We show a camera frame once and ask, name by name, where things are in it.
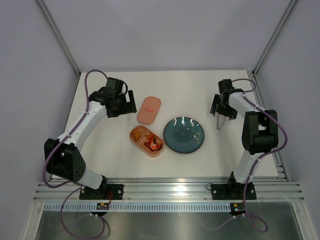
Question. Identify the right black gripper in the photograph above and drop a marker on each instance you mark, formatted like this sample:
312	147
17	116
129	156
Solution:
231	113

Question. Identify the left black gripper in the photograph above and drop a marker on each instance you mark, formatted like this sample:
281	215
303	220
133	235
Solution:
128	107

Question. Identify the pink lunch box lid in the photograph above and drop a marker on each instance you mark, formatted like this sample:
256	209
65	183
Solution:
149	110

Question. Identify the orange fried food piece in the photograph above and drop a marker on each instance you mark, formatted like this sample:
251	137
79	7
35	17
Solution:
136	135

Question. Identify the dark brown food piece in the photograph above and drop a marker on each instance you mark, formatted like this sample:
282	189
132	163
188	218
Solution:
151	138

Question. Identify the red sausage food piece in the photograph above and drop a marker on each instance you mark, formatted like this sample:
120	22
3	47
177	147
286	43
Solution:
148	145

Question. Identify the pink lunch box base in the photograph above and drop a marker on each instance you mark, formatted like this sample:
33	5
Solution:
140	143

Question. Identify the red shrimp food piece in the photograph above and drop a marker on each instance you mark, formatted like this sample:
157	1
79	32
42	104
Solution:
155	146

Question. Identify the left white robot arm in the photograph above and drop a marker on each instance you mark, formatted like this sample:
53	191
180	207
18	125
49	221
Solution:
63	155

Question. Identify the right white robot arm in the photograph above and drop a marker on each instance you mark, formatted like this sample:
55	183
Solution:
259	137

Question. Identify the blue ceramic plate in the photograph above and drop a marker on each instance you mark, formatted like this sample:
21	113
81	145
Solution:
183	135

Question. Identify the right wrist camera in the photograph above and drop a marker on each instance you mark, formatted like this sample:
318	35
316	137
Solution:
225	85

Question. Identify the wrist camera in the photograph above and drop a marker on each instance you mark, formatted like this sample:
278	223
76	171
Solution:
225	85
114	84

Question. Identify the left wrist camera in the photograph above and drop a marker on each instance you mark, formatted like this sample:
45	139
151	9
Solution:
114	84

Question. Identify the right black base bracket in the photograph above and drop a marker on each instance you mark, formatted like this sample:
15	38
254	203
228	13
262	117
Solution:
228	192

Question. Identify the black base bracket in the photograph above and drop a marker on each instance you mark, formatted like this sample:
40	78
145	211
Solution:
228	192
113	191

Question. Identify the aluminium mounting rail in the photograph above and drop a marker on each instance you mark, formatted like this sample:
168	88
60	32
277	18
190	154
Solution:
196	189

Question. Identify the left black base bracket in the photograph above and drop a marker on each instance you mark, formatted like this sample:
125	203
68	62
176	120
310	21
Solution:
113	191

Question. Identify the white slotted cable duct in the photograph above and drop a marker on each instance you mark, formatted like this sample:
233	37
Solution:
135	207

